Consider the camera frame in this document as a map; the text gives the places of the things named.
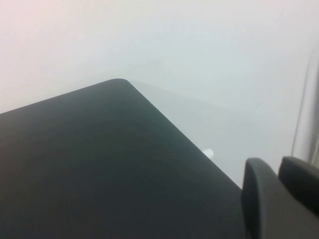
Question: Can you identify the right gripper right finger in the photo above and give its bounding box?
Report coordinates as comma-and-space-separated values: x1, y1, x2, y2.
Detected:
278, 156, 319, 216

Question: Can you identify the grey vertical post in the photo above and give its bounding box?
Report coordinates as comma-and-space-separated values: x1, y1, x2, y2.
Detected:
291, 47, 319, 165

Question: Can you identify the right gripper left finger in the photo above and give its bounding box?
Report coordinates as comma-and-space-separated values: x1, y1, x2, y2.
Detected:
240, 157, 319, 239

